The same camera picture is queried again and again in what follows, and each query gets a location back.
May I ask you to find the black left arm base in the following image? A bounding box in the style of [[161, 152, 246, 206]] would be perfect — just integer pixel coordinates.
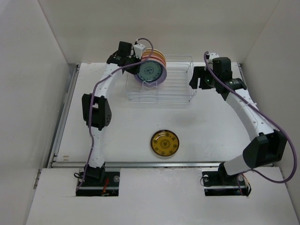
[[74, 167, 120, 197]]

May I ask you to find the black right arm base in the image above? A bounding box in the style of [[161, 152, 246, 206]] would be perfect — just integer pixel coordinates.
[[200, 168, 252, 197]]

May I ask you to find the yellow patterned plate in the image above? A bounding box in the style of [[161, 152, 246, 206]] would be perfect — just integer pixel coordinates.
[[150, 129, 180, 157]]

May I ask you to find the green blue floral plate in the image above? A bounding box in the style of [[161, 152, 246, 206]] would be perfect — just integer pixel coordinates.
[[137, 60, 163, 82]]

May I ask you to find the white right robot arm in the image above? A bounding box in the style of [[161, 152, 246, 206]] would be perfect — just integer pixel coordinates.
[[189, 52, 287, 185]]

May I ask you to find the beige plate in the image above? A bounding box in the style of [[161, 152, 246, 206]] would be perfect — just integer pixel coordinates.
[[144, 48, 163, 55], [140, 57, 166, 74]]

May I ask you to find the orange plate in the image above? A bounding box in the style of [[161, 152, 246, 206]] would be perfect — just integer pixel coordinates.
[[142, 52, 165, 59]]

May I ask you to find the rear beige plate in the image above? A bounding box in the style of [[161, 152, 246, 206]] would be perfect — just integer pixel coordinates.
[[144, 48, 163, 55]]

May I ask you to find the pink plate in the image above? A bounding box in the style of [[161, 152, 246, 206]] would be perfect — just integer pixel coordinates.
[[149, 54, 166, 67]]

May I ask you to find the white wire dish rack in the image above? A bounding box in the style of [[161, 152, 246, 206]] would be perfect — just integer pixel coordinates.
[[126, 55, 197, 105]]

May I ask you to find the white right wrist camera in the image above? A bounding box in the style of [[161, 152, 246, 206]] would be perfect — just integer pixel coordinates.
[[206, 52, 219, 62]]

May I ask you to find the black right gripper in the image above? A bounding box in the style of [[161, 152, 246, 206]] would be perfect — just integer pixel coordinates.
[[189, 66, 219, 90]]

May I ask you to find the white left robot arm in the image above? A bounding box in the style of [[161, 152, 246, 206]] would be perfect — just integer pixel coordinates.
[[82, 41, 146, 186]]

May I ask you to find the purple plate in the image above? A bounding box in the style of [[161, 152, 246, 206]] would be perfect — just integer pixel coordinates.
[[134, 69, 167, 87]]

